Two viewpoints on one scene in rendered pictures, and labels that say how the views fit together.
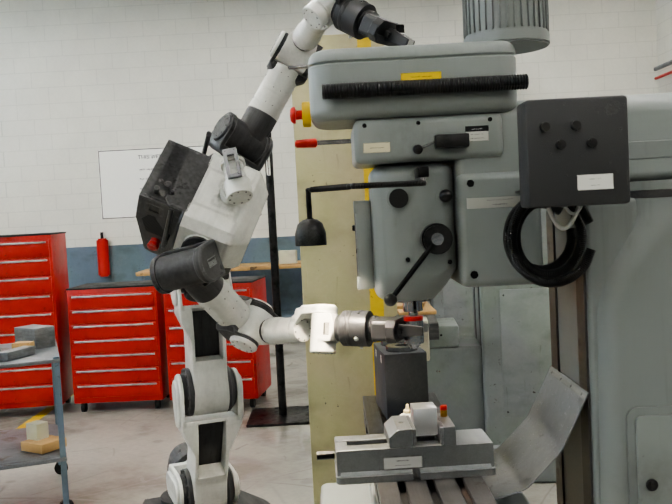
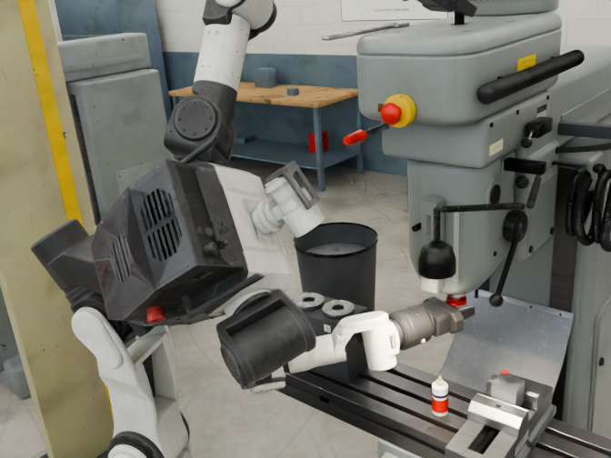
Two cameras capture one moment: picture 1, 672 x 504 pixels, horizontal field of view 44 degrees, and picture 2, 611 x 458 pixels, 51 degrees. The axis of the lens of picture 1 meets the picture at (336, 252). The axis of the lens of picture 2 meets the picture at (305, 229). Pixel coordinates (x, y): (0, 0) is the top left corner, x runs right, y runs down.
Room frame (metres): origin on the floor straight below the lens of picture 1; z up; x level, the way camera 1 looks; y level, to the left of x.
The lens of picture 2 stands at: (1.33, 1.06, 2.01)
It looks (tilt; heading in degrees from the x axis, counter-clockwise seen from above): 22 degrees down; 312
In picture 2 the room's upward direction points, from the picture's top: 5 degrees counter-clockwise
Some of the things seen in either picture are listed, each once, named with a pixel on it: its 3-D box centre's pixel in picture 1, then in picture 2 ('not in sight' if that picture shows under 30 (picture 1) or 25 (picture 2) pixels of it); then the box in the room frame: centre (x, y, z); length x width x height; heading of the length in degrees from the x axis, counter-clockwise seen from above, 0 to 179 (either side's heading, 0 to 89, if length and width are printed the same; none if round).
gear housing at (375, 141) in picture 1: (423, 142); (467, 122); (1.98, -0.22, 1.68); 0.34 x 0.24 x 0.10; 90
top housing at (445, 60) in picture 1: (408, 87); (462, 63); (1.98, -0.19, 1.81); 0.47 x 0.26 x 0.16; 90
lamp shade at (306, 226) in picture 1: (310, 231); (436, 256); (1.90, 0.06, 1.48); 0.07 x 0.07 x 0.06
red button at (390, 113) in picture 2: (296, 115); (392, 113); (1.98, 0.08, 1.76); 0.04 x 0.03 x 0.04; 0
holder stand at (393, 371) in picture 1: (400, 376); (325, 333); (2.39, -0.17, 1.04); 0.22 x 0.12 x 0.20; 5
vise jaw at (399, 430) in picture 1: (399, 431); (497, 413); (1.84, -0.12, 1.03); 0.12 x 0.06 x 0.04; 2
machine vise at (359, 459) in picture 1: (411, 445); (501, 420); (1.85, -0.15, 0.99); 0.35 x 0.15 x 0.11; 92
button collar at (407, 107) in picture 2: (306, 114); (399, 110); (1.98, 0.05, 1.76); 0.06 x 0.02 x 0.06; 0
